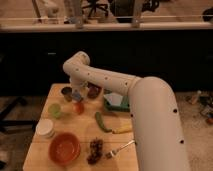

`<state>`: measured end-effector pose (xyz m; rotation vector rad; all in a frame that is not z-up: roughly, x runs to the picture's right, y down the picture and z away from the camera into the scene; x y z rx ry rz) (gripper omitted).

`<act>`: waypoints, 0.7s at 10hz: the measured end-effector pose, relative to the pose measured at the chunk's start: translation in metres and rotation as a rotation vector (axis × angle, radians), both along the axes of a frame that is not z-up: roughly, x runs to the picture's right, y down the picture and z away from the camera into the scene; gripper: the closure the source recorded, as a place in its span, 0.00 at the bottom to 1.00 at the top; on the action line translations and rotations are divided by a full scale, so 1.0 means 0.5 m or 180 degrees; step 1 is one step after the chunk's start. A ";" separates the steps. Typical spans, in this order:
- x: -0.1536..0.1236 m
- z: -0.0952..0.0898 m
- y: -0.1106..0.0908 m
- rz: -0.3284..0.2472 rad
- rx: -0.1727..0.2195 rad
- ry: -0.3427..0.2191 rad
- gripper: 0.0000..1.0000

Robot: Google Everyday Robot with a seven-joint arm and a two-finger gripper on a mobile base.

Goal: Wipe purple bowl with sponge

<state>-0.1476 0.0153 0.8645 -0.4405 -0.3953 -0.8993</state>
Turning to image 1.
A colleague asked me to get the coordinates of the white stacked bowl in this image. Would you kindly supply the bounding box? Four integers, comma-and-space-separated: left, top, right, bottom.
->
36, 119, 54, 138

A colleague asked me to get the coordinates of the red tomato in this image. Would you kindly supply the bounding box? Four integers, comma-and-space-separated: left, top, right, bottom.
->
73, 102, 84, 114

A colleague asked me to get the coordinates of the wooden railing beam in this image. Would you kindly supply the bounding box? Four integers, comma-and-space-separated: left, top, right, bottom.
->
0, 22, 213, 33

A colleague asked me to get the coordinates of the black office chair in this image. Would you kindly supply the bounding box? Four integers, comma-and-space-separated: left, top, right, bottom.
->
82, 0, 109, 17

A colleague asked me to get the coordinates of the orange bowl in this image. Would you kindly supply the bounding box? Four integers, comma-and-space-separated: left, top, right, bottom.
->
48, 132, 81, 166

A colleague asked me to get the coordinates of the purple grape bunch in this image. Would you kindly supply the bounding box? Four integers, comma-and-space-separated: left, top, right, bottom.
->
87, 138, 103, 165

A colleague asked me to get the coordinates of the dark small cup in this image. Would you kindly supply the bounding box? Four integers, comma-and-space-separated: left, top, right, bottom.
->
61, 87, 72, 102

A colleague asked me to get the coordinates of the silver fork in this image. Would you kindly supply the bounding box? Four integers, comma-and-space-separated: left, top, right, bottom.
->
105, 140, 135, 159

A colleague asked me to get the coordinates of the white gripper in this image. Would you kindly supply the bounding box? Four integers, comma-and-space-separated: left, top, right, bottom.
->
70, 80, 87, 95

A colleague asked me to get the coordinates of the purple bowl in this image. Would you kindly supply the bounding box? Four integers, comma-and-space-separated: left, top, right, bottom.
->
87, 84, 101, 99

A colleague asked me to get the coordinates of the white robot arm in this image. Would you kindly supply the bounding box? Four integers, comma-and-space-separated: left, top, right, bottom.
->
63, 51, 191, 171

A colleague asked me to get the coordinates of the green cucumber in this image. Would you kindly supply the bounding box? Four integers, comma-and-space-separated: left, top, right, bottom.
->
95, 112, 112, 133

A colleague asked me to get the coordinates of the blue sponge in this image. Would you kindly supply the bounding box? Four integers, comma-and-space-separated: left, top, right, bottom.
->
72, 92, 83, 102

